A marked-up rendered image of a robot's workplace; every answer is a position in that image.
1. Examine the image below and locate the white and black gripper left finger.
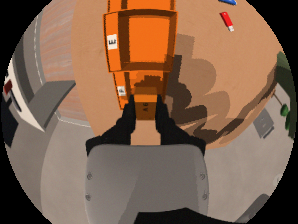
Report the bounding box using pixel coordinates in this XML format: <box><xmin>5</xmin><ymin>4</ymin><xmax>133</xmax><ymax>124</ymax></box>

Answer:
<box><xmin>85</xmin><ymin>94</ymin><xmax>136</xmax><ymax>157</ymax></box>

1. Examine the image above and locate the blue battery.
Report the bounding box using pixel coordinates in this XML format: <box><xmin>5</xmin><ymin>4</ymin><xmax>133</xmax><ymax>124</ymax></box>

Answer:
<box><xmin>219</xmin><ymin>0</ymin><xmax>237</xmax><ymax>5</ymax></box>

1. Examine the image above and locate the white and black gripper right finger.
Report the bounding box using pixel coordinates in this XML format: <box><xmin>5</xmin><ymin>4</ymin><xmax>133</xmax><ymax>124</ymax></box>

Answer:
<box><xmin>155</xmin><ymin>94</ymin><xmax>206</xmax><ymax>156</ymax></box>

